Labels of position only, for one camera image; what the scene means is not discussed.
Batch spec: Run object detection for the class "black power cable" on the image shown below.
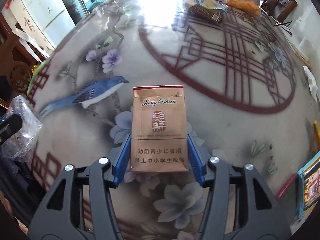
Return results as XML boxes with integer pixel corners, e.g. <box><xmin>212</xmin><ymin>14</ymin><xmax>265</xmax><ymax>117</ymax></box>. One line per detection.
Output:
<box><xmin>265</xmin><ymin>0</ymin><xmax>293</xmax><ymax>28</ymax></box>

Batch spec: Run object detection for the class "blue white snack wrapper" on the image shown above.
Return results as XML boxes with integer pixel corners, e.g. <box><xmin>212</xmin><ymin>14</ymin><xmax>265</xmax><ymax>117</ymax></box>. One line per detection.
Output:
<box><xmin>194</xmin><ymin>0</ymin><xmax>228</xmax><ymax>14</ymax></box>

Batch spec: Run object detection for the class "crumpled white tissue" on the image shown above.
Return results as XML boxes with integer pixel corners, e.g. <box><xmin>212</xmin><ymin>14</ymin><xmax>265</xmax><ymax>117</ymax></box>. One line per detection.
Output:
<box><xmin>303</xmin><ymin>66</ymin><xmax>319</xmax><ymax>102</ymax></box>

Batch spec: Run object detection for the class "dark brown cigarette carton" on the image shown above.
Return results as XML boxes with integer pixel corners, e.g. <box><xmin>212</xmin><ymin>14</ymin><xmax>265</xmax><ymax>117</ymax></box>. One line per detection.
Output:
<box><xmin>185</xmin><ymin>1</ymin><xmax>222</xmax><ymax>24</ymax></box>

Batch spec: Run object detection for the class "tan Hongtashan cigarette pack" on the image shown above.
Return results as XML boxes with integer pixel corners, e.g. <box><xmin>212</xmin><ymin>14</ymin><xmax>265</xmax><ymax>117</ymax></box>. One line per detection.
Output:
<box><xmin>130</xmin><ymin>85</ymin><xmax>189</xmax><ymax>173</ymax></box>

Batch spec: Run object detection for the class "clear plastic water bottle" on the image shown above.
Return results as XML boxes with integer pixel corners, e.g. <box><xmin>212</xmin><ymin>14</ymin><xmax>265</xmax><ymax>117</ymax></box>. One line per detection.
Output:
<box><xmin>1</xmin><ymin>95</ymin><xmax>43</xmax><ymax>163</ymax></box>

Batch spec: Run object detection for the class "white refrigerator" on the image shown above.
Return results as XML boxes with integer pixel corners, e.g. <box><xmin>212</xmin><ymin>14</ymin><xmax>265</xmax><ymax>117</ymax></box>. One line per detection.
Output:
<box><xmin>4</xmin><ymin>0</ymin><xmax>75</xmax><ymax>54</ymax></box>

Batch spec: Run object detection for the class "carved dark wooden chair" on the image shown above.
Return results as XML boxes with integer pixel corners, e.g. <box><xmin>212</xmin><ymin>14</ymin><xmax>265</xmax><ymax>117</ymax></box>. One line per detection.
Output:
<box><xmin>1</xmin><ymin>15</ymin><xmax>45</xmax><ymax>96</ymax></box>

